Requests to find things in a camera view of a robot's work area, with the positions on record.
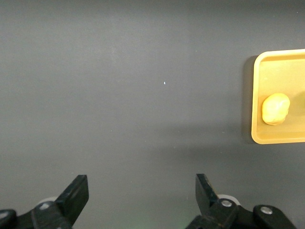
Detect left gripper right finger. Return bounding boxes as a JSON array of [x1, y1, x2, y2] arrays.
[[184, 173, 297, 229]]

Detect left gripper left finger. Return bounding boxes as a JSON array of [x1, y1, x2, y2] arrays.
[[0, 174, 90, 229]]

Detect yellow lemon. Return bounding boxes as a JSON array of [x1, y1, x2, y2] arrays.
[[261, 93, 291, 125]]

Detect orange plastic tray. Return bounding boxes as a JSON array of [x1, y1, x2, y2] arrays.
[[250, 48, 305, 145]]

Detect dark grey table mat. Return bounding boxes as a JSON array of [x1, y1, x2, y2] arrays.
[[0, 0, 305, 229]]

